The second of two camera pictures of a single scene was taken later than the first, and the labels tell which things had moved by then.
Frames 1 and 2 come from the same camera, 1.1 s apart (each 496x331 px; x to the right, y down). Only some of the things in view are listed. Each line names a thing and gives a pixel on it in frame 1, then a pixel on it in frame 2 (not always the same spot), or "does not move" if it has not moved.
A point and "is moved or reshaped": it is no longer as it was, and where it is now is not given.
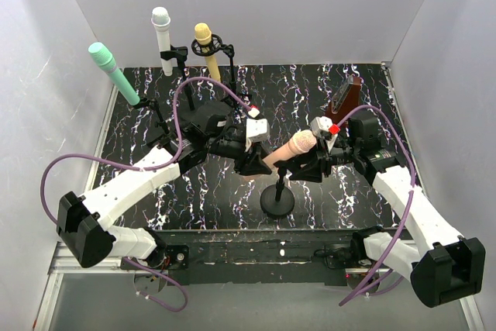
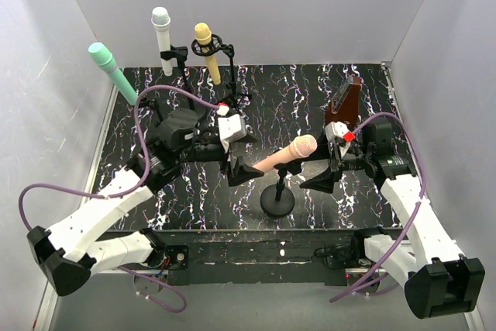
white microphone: x=160 y=18 does not move
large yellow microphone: x=203 y=36 does not move
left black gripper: x=245 y=155 → x=229 y=162
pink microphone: x=302 y=142 is moved or reshaped
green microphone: x=105 y=60 does not move
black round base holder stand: x=180 y=54 does not move
